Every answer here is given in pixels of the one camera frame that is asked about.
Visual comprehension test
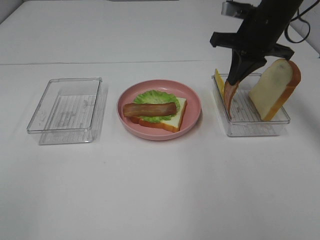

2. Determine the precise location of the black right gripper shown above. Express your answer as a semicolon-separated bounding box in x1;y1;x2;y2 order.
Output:
210;12;295;85

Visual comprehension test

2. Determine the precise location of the bacon strip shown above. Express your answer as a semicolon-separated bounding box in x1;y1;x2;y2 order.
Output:
122;102;178;117
223;81;240;119

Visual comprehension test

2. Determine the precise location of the yellow cheese slice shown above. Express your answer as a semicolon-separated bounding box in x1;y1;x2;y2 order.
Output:
214;68;225;97

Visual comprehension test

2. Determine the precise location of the bread slice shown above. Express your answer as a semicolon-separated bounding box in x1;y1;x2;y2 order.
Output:
129;97;187;133
248;58;301;121

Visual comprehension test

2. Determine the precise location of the green lettuce leaf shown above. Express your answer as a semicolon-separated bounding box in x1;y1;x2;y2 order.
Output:
133;90;186;123

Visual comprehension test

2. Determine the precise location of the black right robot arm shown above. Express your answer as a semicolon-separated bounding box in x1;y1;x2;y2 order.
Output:
210;0;302;86

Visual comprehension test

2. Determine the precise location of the right clear plastic tray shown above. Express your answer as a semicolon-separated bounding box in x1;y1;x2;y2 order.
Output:
211;72;291;137

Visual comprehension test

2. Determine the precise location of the clear plastic tray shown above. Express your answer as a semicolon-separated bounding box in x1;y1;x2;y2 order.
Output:
211;72;291;137
26;77;107;145

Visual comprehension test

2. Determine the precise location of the pink round plate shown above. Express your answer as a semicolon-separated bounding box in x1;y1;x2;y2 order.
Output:
117;79;202;141

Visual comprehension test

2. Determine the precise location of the left clear plastic tray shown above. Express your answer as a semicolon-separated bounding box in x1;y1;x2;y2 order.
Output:
26;77;107;145

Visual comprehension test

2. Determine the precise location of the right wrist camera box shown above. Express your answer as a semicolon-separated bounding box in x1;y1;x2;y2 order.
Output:
221;0;256;20

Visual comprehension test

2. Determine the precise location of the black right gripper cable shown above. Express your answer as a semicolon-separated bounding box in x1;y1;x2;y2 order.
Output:
283;0;320;43

